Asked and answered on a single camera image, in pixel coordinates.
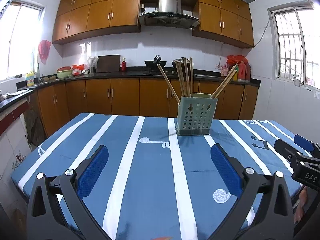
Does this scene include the wooden chopstick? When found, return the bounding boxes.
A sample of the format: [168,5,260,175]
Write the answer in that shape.
[183,57,190,97]
[157,63,181,104]
[176,61,187,97]
[210,63,239,99]
[190,57,194,98]
[175,60,184,96]
[211,70,238,99]

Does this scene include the person's right hand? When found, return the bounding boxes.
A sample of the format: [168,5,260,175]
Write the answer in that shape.
[294,187,312,226]

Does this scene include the right window with bars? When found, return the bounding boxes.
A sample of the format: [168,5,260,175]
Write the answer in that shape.
[271,5,319,90]

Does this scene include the red thermos pair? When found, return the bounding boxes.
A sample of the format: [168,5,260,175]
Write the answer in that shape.
[238,61,251,83]

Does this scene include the green perforated utensil holder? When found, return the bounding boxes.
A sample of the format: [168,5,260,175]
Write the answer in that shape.
[176,93,218,136]

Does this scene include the blue white striped tablecloth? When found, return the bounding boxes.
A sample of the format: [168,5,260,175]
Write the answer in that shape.
[11,113,302,239]

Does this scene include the lower wooden cabinets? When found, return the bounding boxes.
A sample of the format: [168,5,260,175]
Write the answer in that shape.
[25,77,260,141]

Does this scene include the wooden cabinets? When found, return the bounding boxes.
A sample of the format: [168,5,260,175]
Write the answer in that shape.
[52,0,254,48]
[25,77,260,141]

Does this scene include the yellow detergent bottle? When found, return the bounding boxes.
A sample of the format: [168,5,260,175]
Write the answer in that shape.
[26,71,35,87]

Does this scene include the green basin with red lid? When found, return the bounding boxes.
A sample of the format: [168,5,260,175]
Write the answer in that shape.
[56,66,72,79]

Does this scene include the orange plastic bag on counter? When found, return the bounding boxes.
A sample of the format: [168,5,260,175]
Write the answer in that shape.
[72,64,87,76]

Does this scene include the dark wooden cutting board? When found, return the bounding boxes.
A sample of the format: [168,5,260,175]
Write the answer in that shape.
[97,55,120,73]

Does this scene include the black wok left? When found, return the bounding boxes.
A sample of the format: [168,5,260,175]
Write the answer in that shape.
[144,55,167,72]

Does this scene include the red bottle on counter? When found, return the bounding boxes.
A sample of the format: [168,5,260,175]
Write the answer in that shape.
[121,58,127,72]

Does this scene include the steel range hood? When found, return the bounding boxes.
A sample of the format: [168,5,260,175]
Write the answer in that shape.
[138,0,200,29]

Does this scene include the left window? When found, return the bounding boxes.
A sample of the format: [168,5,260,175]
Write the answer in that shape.
[1,2,43,81]

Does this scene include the upper wooden cabinets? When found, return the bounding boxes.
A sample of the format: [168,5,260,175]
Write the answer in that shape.
[52,0,254,48]

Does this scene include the red plastic bag on wall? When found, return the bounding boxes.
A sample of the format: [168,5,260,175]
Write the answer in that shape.
[38,40,52,64]

